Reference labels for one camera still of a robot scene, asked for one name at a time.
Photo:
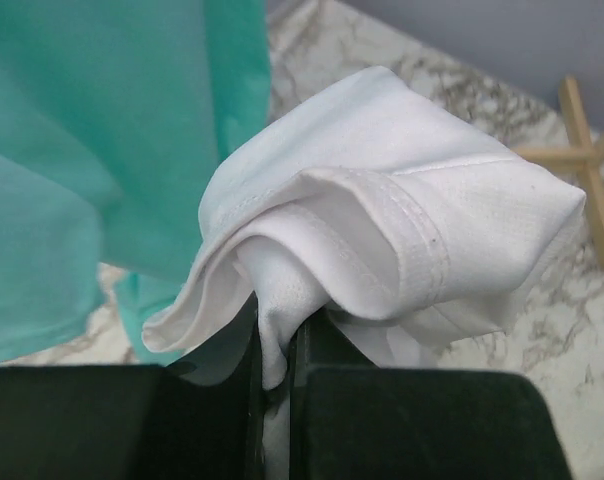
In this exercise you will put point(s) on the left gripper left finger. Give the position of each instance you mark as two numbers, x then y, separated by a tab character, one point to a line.
198	418

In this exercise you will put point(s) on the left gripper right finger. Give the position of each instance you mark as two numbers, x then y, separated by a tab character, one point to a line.
351	419

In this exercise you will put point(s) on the white t shirt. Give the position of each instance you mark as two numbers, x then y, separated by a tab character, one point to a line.
417	228

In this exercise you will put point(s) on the teal t shirt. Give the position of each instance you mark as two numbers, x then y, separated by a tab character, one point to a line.
114	115

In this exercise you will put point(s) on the wooden clothes rack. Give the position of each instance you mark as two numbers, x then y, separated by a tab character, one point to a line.
582	157

